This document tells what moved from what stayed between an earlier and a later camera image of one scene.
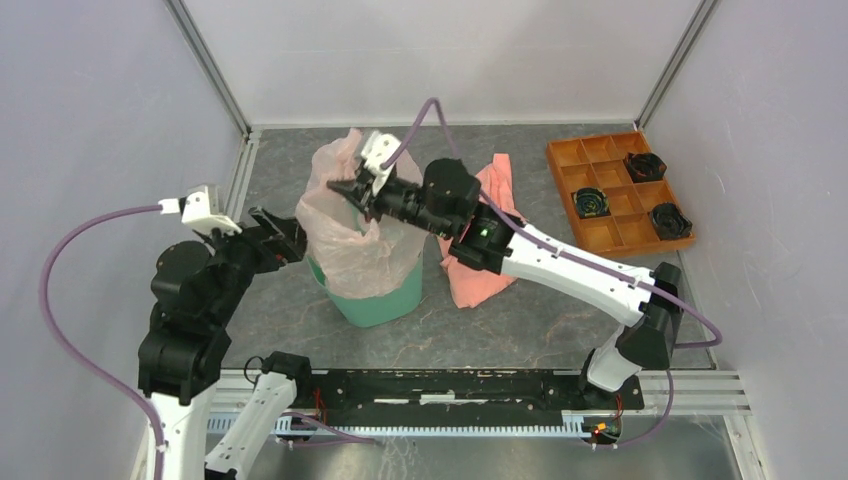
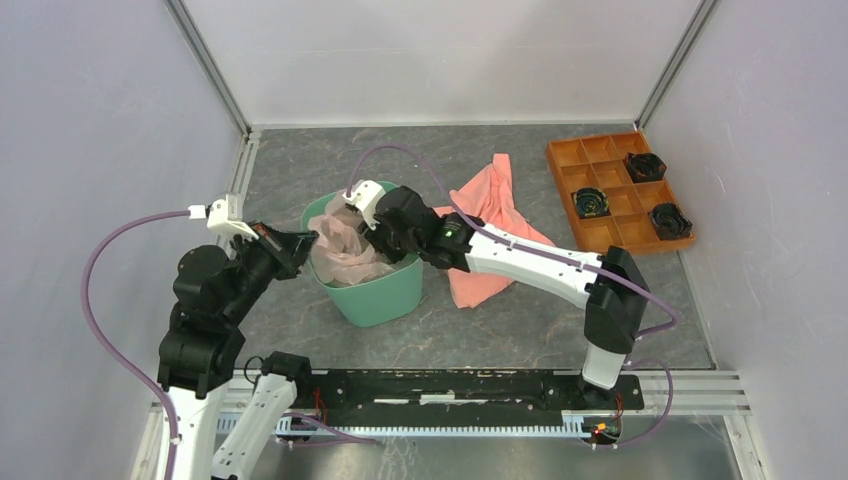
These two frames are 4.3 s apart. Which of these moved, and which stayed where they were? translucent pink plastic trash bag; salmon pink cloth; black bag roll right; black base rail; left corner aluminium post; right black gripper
Moved: translucent pink plastic trash bag; right black gripper
Stayed: black bag roll right; salmon pink cloth; black base rail; left corner aluminium post
